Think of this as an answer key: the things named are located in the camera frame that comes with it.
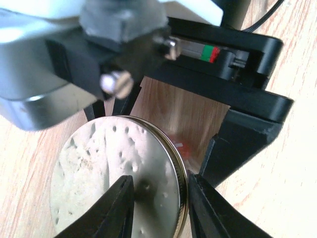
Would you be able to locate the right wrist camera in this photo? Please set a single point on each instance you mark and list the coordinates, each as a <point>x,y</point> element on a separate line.
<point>59,56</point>

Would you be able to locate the gold jar lid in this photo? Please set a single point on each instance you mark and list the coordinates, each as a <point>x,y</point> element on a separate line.
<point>97,154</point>

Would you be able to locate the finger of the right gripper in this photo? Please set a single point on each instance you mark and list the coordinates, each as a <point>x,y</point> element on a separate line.
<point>120,107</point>

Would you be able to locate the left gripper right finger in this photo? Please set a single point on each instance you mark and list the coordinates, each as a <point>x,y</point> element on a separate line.
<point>211,216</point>

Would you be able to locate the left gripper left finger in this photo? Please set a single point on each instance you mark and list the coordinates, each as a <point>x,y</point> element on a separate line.
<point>110,217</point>

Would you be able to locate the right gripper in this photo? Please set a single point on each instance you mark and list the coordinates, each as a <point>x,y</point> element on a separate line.
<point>237,78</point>

